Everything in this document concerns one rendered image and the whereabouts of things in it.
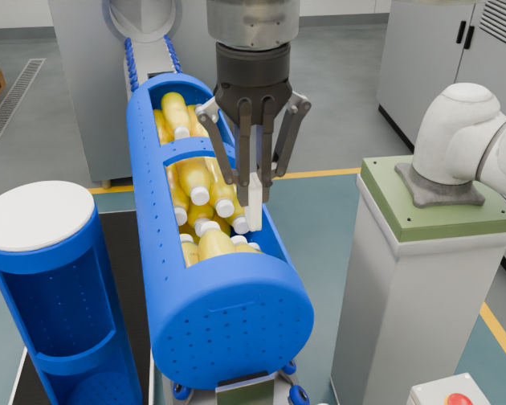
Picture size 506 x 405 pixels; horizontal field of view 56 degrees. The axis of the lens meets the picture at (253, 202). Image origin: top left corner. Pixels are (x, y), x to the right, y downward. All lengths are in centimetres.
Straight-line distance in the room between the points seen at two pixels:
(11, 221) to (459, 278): 115
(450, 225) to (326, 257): 145
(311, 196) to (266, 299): 228
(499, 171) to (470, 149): 8
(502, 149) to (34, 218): 109
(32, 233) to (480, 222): 107
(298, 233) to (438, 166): 161
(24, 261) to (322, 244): 180
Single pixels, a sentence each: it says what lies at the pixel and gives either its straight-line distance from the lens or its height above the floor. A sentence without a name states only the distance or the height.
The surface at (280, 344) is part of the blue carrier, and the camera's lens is 89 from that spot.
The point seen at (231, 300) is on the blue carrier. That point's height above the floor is 119.
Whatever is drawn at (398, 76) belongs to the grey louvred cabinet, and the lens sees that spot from 375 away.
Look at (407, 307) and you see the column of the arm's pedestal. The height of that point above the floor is 75.
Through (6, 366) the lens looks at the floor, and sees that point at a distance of 239.
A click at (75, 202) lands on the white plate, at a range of 131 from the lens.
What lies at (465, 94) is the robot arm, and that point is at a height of 132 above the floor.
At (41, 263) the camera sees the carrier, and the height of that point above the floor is 99.
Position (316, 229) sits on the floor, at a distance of 279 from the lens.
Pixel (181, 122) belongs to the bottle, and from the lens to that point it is 130.
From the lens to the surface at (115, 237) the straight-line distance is 258.
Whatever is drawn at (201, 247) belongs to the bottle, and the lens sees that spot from 88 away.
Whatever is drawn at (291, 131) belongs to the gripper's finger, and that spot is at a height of 151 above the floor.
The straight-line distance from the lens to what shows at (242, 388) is 85.
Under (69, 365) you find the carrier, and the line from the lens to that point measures 151.
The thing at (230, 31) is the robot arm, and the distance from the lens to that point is 46.
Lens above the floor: 177
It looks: 37 degrees down
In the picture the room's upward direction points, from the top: straight up
